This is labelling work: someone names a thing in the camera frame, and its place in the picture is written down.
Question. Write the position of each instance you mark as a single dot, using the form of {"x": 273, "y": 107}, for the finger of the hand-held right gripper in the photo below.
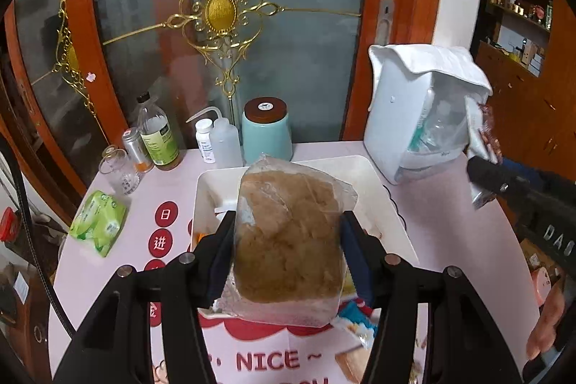
{"x": 495, "y": 179}

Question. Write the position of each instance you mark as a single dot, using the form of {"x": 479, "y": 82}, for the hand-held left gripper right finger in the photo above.
{"x": 357, "y": 258}

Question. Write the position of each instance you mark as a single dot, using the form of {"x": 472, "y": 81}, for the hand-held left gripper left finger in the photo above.
{"x": 220, "y": 271}

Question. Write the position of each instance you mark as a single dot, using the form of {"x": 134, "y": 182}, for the red brown snack packet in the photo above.
{"x": 481, "y": 141}

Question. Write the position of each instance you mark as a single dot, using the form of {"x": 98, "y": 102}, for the white tray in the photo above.
{"x": 382, "y": 204}

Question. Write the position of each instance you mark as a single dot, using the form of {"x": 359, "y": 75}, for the floss bread packet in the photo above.
{"x": 288, "y": 240}

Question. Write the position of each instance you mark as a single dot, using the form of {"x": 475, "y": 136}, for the person's right hand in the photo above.
{"x": 544, "y": 325}

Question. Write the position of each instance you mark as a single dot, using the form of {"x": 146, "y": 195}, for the orange snack packet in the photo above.
{"x": 199, "y": 238}

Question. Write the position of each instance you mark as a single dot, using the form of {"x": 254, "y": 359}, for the small blue white packet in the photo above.
{"x": 355, "y": 319}

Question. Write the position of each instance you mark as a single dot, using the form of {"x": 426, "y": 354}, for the pink object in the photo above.
{"x": 542, "y": 283}

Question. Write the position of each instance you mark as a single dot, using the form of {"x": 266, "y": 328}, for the clear plastic bag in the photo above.
{"x": 441, "y": 132}

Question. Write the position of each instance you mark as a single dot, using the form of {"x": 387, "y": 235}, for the beige biscuit packet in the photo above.
{"x": 351, "y": 363}

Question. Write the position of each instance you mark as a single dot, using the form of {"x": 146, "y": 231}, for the white bin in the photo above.
{"x": 391, "y": 132}

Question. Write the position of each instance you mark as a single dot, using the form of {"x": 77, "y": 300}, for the wooden shelf cabinet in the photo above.
{"x": 517, "y": 64}

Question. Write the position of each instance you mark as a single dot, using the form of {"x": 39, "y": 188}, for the clear wash bottle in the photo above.
{"x": 225, "y": 141}

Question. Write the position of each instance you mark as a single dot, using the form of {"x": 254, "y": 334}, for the white pill bottle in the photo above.
{"x": 205, "y": 141}

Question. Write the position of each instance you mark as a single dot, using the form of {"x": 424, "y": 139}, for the green wet wipes pack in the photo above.
{"x": 96, "y": 222}

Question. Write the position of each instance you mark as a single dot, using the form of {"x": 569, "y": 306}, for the clear glass cup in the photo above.
{"x": 119, "y": 172}

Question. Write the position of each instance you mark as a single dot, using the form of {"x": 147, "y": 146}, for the teal jar brown lid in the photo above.
{"x": 265, "y": 132}

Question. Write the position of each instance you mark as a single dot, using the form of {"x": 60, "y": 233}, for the small metal can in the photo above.
{"x": 135, "y": 150}

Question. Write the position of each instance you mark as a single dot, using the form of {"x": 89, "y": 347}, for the glass bottle green label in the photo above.
{"x": 157, "y": 136}

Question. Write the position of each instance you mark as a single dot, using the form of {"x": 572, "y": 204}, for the red container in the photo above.
{"x": 6, "y": 224}

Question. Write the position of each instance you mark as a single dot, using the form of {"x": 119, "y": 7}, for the large gold door ornament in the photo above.
{"x": 220, "y": 8}

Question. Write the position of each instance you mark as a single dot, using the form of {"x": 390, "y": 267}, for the small gold door ornament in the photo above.
{"x": 67, "y": 51}

